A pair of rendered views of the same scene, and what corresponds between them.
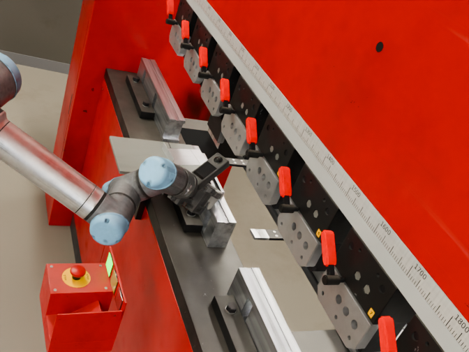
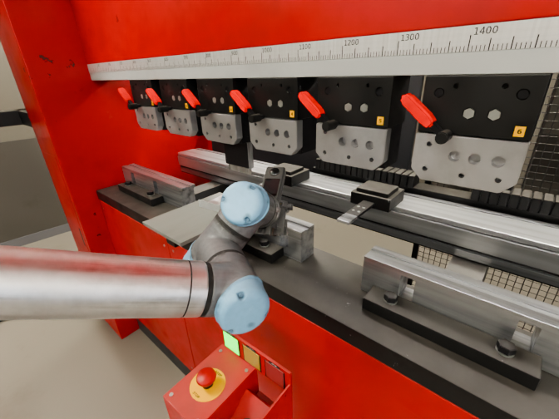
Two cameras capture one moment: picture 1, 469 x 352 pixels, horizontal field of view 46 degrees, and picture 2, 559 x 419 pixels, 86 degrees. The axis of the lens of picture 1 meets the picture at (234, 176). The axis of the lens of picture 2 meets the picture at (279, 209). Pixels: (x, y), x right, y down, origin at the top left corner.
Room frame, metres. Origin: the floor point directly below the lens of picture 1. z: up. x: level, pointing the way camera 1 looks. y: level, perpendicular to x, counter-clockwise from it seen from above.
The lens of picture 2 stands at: (0.61, 0.25, 1.36)
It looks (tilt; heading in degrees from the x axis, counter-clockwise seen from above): 25 degrees down; 343
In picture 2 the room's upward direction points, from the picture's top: 2 degrees counter-clockwise
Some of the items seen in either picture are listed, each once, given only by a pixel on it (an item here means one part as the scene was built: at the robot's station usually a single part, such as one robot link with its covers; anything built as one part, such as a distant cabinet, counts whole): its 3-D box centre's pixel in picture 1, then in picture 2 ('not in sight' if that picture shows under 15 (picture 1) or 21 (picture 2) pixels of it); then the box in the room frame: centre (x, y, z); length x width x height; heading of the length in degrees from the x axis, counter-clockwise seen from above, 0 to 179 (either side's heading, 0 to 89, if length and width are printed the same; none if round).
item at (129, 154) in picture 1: (158, 158); (203, 214); (1.39, 0.23, 1.00); 0.26 x 0.18 x 0.01; 121
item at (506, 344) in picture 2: not in sight; (506, 347); (0.84, -0.22, 0.91); 0.03 x 0.03 x 0.02
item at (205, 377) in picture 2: (77, 274); (206, 380); (1.04, 0.28, 0.79); 0.04 x 0.04 x 0.04
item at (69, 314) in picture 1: (80, 299); (229, 403); (1.01, 0.25, 0.75); 0.20 x 0.16 x 0.18; 33
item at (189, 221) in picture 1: (180, 196); (240, 239); (1.41, 0.13, 0.89); 0.30 x 0.05 x 0.03; 31
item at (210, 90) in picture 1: (227, 82); (228, 110); (1.49, 0.12, 1.26); 0.15 x 0.09 x 0.17; 31
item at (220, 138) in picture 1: (217, 126); (239, 156); (1.47, 0.10, 1.13); 0.10 x 0.02 x 0.10; 31
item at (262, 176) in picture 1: (282, 162); (358, 120); (1.15, -0.09, 1.26); 0.15 x 0.09 x 0.17; 31
